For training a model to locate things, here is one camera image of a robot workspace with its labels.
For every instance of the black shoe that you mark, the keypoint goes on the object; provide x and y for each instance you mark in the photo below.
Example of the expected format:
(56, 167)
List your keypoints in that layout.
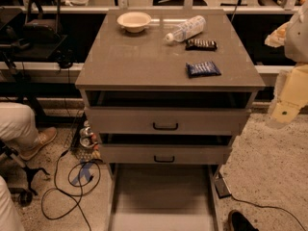
(238, 222)

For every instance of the person leg beige trousers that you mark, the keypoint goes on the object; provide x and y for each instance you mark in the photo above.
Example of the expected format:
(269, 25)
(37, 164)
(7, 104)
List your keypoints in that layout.
(17, 123)

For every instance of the dark brown snack bar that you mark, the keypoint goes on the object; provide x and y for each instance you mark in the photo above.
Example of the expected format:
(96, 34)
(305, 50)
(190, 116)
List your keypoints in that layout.
(201, 45)

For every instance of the black power adapter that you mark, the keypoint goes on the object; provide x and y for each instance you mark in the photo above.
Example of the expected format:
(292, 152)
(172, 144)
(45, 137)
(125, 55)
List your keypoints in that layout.
(222, 188)

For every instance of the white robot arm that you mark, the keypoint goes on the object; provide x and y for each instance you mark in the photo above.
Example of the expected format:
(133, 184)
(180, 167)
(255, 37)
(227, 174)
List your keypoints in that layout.
(293, 36)

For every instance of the white ceramic bowl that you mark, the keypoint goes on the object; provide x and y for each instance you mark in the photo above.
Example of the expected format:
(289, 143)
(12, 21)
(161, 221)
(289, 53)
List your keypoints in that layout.
(134, 22)

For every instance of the blue rxbar blueberry bar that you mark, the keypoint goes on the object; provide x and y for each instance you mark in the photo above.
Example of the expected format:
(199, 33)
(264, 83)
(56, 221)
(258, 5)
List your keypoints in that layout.
(204, 69)

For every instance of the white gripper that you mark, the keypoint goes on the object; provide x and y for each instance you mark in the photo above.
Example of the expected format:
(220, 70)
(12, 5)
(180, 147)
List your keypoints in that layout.
(297, 39)

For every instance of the grey middle drawer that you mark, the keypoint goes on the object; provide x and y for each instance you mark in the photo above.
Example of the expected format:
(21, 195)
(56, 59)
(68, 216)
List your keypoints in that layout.
(165, 154)

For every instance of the open grey bottom drawer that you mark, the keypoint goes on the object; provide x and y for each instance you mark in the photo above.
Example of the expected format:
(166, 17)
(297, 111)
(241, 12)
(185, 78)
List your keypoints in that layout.
(163, 198)

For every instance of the grey drawer cabinet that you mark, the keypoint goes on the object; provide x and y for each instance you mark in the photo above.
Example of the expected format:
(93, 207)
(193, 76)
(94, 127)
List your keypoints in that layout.
(143, 71)

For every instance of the clear plastic water bottle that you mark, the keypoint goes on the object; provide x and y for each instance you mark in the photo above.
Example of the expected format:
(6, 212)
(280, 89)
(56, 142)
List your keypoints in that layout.
(186, 29)

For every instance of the grey top drawer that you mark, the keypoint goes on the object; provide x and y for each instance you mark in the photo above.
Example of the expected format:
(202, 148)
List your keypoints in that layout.
(158, 121)

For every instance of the cans beside cabinet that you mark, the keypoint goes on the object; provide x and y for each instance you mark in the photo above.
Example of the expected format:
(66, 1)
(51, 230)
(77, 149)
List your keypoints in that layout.
(87, 138)

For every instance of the black bag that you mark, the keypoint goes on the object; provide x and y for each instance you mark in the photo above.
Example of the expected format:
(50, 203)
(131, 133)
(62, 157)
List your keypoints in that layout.
(38, 27)

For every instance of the black tripod stand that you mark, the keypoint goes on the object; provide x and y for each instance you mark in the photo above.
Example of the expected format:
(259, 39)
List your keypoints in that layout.
(20, 177)

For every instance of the tan shoe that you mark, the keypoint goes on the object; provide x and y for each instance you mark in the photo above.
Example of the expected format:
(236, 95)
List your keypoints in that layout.
(44, 137)

